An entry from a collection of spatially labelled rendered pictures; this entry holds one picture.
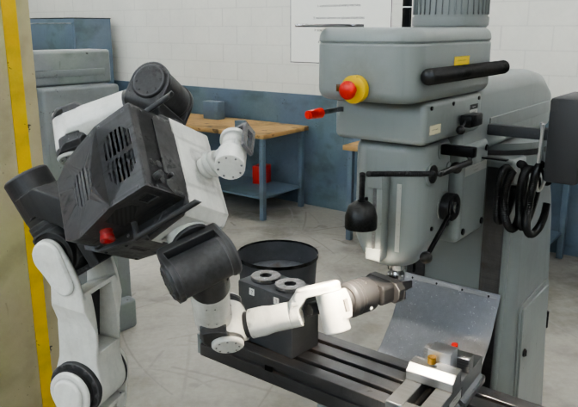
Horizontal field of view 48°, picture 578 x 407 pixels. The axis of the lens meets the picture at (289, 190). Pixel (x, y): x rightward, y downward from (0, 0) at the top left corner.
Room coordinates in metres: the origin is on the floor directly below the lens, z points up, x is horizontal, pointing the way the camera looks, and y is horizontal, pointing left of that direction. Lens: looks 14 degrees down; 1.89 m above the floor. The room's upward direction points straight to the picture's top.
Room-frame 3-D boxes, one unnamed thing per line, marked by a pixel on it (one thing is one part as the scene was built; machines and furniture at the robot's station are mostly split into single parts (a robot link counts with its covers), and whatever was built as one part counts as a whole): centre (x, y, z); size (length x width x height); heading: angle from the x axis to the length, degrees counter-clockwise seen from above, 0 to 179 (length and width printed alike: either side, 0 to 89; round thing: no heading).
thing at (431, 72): (1.53, -0.42, 1.79); 0.45 x 0.04 x 0.04; 143
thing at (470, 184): (1.75, -0.40, 1.47); 0.24 x 0.19 x 0.26; 53
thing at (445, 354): (1.51, -0.39, 1.07); 0.06 x 0.05 x 0.06; 56
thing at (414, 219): (1.60, -0.28, 1.47); 0.21 x 0.19 x 0.32; 53
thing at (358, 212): (1.38, -0.16, 1.49); 0.07 x 0.07 x 0.06
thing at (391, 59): (1.60, -0.29, 1.81); 0.47 x 0.26 x 0.16; 143
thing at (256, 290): (1.81, 0.03, 1.06); 0.22 x 0.12 x 0.20; 48
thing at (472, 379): (1.48, -0.38, 1.02); 0.35 x 0.15 x 0.11; 146
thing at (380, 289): (1.53, -0.21, 1.24); 0.13 x 0.12 x 0.10; 40
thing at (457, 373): (1.46, -0.36, 1.05); 0.12 x 0.06 x 0.04; 56
